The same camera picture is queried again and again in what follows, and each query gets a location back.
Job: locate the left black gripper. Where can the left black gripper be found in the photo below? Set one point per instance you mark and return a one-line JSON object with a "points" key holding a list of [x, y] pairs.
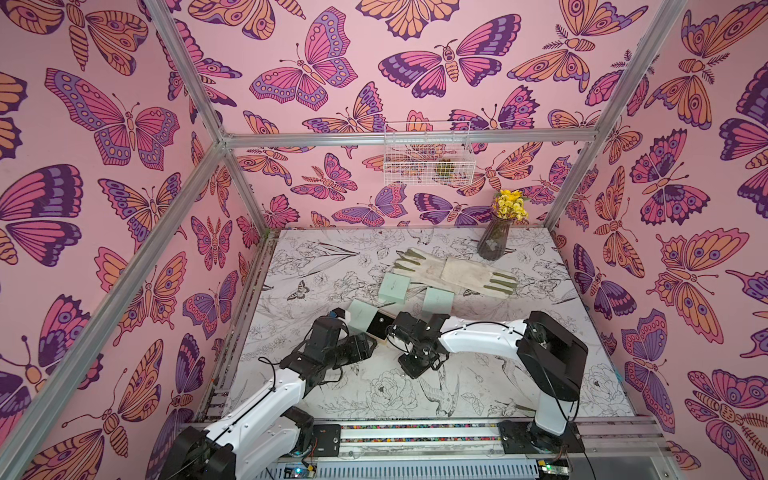
{"points": [[363, 351]]}

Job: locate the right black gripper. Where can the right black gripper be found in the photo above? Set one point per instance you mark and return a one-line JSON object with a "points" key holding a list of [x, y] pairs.
{"points": [[395, 325]]}

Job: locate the mint jewelry box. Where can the mint jewelry box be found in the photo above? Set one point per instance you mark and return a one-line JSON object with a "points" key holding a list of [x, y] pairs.
{"points": [[362, 317], [438, 301], [394, 288]]}

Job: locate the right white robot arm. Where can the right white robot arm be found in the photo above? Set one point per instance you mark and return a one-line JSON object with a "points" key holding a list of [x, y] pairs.
{"points": [[554, 358]]}

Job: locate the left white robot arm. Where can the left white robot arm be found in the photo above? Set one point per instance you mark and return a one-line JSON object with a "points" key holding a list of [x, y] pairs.
{"points": [[258, 414]]}

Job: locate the white work glove left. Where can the white work glove left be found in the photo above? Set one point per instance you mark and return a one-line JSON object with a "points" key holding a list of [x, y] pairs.
{"points": [[422, 268]]}

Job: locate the white work glove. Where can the white work glove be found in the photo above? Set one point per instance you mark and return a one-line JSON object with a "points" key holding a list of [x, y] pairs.
{"points": [[422, 268], [478, 277]]}

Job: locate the white work glove right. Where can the white work glove right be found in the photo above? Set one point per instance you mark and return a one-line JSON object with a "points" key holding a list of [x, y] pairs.
{"points": [[478, 277]]}

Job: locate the dark glass vase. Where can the dark glass vase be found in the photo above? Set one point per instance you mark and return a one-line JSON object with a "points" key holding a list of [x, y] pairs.
{"points": [[493, 243]]}

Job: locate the yellow flowers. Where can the yellow flowers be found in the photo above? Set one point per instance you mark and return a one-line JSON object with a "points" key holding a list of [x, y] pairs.
{"points": [[510, 205]]}

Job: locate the white wire basket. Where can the white wire basket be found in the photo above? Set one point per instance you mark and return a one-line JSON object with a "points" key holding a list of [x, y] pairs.
{"points": [[428, 158]]}

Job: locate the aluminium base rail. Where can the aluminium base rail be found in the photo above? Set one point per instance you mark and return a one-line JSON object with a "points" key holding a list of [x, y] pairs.
{"points": [[622, 448]]}

